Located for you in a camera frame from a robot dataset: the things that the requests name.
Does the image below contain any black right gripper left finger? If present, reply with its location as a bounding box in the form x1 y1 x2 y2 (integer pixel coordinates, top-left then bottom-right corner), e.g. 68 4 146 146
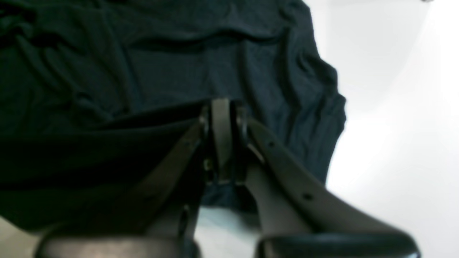
36 99 232 258

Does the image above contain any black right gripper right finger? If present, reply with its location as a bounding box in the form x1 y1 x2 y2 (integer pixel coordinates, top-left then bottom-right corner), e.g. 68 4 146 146
233 104 421 258

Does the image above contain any black t-shirt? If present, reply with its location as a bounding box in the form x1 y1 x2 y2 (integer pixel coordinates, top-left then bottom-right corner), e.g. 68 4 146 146
0 0 346 231

